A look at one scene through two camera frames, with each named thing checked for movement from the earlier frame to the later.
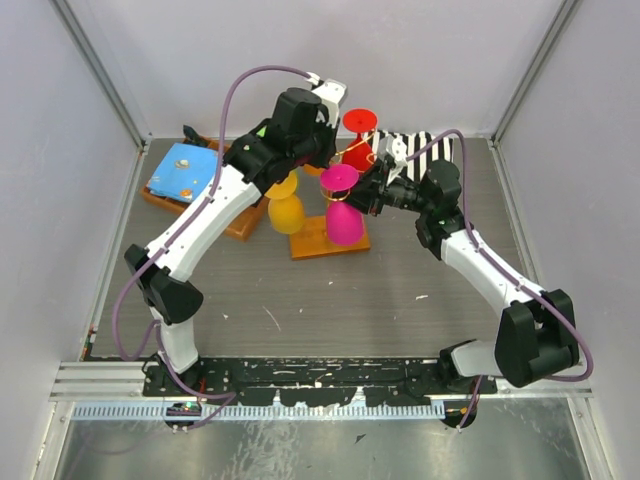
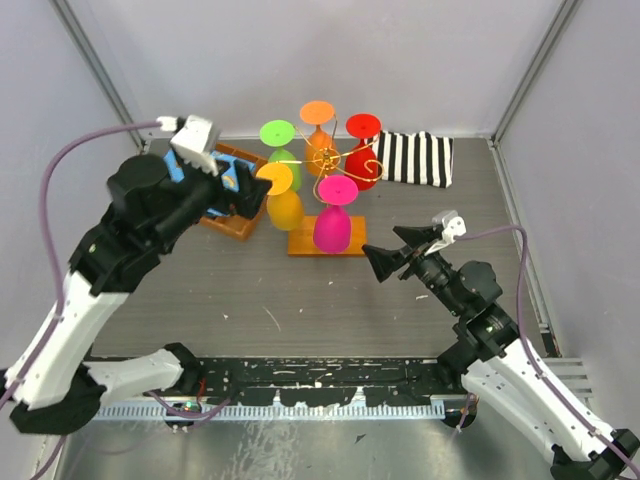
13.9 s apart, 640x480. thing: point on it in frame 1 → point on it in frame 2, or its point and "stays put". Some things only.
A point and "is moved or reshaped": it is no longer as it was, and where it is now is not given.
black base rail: (320, 381) stays put
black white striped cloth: (420, 149) stays put
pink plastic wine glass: (344, 224) is moved or reshaped
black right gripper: (371, 189) → (384, 261)
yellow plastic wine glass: (286, 211) stays put
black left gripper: (331, 134) → (252, 193)
